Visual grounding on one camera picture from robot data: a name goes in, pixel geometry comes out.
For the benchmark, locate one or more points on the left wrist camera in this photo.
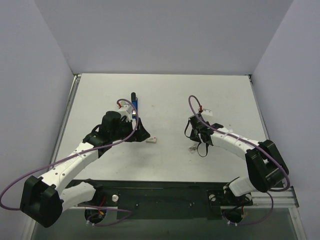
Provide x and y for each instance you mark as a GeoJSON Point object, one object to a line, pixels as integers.
{"type": "Point", "coordinates": [125, 110]}

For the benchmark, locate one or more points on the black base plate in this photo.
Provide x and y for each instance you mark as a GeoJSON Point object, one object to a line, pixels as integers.
{"type": "Point", "coordinates": [163, 200]}

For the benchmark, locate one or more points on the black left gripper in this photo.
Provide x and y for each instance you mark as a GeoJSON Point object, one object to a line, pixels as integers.
{"type": "Point", "coordinates": [136, 127]}

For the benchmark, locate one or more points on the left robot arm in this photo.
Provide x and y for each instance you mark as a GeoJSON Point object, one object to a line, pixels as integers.
{"type": "Point", "coordinates": [45, 198]}

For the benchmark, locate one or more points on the white staple box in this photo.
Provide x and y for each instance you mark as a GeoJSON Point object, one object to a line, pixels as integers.
{"type": "Point", "coordinates": [151, 140]}

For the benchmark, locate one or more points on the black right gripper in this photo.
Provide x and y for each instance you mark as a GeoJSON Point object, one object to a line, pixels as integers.
{"type": "Point", "coordinates": [198, 135]}

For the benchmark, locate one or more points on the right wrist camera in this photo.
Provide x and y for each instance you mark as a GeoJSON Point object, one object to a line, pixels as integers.
{"type": "Point", "coordinates": [206, 113]}

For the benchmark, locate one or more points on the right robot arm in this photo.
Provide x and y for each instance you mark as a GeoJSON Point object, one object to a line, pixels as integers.
{"type": "Point", "coordinates": [265, 165]}

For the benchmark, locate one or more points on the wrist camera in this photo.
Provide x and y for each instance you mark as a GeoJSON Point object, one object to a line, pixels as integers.
{"type": "Point", "coordinates": [206, 113]}
{"type": "Point", "coordinates": [125, 110]}

